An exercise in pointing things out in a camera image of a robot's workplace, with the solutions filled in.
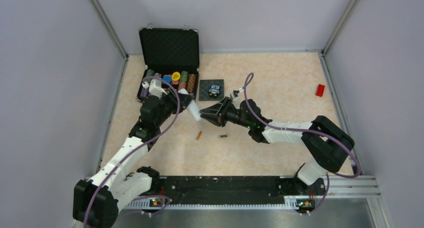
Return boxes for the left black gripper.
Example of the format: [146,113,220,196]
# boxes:
[155,87,195,127]

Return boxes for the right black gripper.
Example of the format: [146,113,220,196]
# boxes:
[200,97,252,129]

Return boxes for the white remote control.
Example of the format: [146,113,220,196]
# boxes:
[178,89,201,122]

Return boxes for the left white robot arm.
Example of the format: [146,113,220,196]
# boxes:
[72,89,194,228]

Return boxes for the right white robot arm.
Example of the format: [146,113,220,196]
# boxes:
[199,97,355,194]

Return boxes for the blue poker chip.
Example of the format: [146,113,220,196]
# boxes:
[162,74,172,84]

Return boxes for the blue owl toy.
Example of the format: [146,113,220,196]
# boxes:
[208,84,221,98]

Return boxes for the orange AA battery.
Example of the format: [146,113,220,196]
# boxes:
[195,131,203,140]

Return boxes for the yellow poker chip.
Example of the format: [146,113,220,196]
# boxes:
[171,72,181,82]

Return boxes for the dark grey lego baseplate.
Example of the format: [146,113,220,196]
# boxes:
[198,79,225,101]

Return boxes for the black poker chip case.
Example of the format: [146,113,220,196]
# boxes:
[138,27,200,98]

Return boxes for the red lego brick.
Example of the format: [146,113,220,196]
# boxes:
[315,84,326,97]

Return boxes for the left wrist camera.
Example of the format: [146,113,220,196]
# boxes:
[141,79,167,98]

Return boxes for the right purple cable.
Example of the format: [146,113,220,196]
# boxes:
[236,72,363,216]

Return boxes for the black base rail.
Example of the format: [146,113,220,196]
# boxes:
[81,175,335,211]

